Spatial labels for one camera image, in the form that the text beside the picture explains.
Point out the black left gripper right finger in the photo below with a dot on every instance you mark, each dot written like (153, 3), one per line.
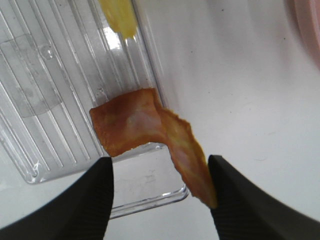
(246, 212)

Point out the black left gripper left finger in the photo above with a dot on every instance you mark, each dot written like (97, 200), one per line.
(81, 212)

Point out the brown bacon strip tray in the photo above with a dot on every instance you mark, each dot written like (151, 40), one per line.
(137, 118)

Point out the clear left plastic tray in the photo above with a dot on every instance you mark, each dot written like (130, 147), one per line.
(58, 60)

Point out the yellow cheese slice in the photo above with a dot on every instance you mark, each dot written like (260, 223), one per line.
(120, 16)

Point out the pink round plate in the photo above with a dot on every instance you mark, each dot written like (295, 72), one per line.
(305, 18)

